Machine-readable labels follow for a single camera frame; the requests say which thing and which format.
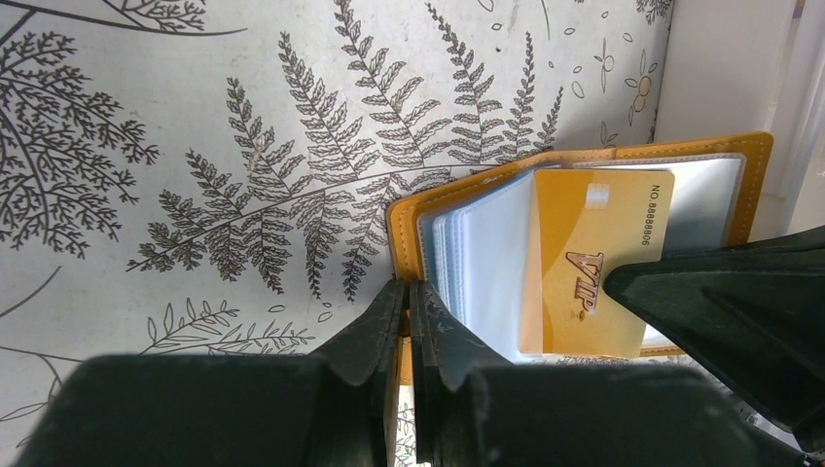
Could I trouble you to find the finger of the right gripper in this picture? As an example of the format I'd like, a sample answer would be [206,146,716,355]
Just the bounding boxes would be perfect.
[603,227,824,451]

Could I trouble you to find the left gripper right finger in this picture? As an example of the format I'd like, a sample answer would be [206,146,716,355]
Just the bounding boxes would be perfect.
[409,281,807,466]

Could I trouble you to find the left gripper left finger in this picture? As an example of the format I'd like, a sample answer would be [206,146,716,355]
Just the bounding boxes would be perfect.
[17,280,406,466]

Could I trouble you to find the orange leather card holder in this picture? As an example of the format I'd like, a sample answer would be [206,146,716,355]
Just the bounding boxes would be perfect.
[386,131,773,364]

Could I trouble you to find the yellow card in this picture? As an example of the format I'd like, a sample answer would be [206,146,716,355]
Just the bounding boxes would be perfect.
[518,168,674,358]

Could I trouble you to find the white plastic tray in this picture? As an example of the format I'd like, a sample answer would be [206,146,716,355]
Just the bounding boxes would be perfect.
[655,1,824,239]

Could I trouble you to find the floral table mat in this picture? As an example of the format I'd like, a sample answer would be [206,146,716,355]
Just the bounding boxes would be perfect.
[0,0,825,467]

